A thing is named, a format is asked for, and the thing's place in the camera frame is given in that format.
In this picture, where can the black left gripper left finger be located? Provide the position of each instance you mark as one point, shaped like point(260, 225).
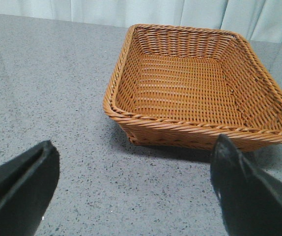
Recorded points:
point(27, 185)

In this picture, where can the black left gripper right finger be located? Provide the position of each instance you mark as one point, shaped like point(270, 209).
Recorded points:
point(250, 198)

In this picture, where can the brown wicker basket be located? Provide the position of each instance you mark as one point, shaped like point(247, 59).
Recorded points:
point(183, 86)

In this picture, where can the white curtain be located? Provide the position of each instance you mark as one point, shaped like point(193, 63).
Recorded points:
point(259, 20)

